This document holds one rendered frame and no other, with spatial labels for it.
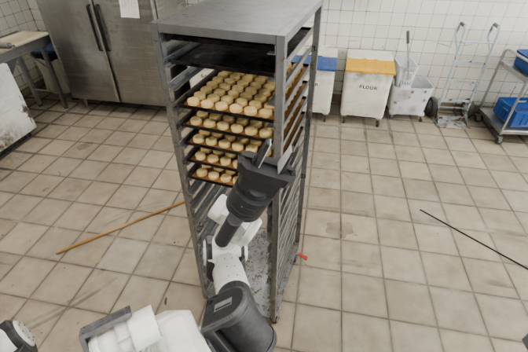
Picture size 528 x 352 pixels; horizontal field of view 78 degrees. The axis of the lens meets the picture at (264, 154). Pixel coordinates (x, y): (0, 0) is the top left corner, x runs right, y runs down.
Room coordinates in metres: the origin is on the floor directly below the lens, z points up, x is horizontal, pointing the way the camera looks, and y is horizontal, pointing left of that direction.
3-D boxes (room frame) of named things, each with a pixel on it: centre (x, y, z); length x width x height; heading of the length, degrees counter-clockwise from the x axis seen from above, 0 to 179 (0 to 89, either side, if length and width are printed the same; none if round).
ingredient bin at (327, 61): (3.91, -0.61, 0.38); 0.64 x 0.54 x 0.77; 169
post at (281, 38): (1.03, -0.06, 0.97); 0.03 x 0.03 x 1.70; 71
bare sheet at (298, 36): (1.40, 0.06, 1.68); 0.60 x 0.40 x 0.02; 161
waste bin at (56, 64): (4.63, 3.01, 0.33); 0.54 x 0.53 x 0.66; 80
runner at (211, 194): (1.45, 0.25, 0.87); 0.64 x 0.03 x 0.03; 161
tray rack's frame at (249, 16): (1.39, 0.06, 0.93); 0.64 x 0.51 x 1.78; 161
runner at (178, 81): (1.45, 0.25, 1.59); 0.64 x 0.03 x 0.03; 161
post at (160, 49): (1.17, 0.37, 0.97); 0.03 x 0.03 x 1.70; 71
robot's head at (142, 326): (0.29, 0.25, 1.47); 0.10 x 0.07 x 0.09; 120
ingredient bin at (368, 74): (3.79, -1.25, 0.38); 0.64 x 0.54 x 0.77; 167
